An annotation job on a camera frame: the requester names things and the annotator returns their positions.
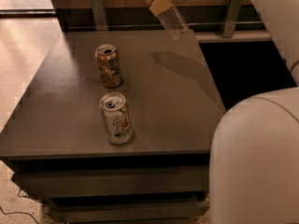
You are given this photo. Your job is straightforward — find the clear plastic water bottle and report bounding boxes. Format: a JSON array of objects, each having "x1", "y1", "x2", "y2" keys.
[{"x1": 145, "y1": 0, "x2": 189, "y2": 40}]

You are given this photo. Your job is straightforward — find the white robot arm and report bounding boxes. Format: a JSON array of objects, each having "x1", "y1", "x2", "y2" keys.
[{"x1": 209, "y1": 0, "x2": 299, "y2": 224}]

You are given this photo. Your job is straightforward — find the orange soda can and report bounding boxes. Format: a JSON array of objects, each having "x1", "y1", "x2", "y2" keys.
[{"x1": 95, "y1": 44, "x2": 121, "y2": 89}]

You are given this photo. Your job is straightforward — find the white green soda can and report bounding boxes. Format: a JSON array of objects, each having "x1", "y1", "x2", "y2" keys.
[{"x1": 99, "y1": 92, "x2": 133, "y2": 145}]

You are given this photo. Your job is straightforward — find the grey drawer cabinet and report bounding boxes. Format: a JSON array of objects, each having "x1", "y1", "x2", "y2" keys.
[{"x1": 0, "y1": 31, "x2": 225, "y2": 224}]

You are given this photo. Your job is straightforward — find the lower grey drawer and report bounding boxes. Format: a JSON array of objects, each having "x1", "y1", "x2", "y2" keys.
[{"x1": 46, "y1": 202, "x2": 209, "y2": 223}]

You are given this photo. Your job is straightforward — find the grey drawer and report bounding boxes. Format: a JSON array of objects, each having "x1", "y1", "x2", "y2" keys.
[
  {"x1": 46, "y1": 202, "x2": 209, "y2": 223},
  {"x1": 14, "y1": 166, "x2": 209, "y2": 198}
]

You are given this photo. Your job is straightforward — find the upper grey drawer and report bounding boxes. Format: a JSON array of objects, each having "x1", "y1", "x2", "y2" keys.
[{"x1": 14, "y1": 166, "x2": 209, "y2": 198}]

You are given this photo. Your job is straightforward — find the wooden wall shelf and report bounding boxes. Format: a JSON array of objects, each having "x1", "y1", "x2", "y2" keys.
[{"x1": 50, "y1": 0, "x2": 270, "y2": 41}]

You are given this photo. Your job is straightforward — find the left metal bracket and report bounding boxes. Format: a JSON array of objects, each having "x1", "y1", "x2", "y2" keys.
[{"x1": 91, "y1": 0, "x2": 107, "y2": 31}]

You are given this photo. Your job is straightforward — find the metal bracket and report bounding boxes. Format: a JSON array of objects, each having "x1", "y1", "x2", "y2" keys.
[
  {"x1": 221, "y1": 0, "x2": 243, "y2": 38},
  {"x1": 91, "y1": 0, "x2": 107, "y2": 31}
]

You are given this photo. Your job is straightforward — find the right metal bracket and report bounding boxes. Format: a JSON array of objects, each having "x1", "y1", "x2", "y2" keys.
[{"x1": 221, "y1": 0, "x2": 243, "y2": 38}]

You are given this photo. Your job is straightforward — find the black floor cable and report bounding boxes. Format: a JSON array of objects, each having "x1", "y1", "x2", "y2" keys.
[{"x1": 0, "y1": 189, "x2": 40, "y2": 224}]

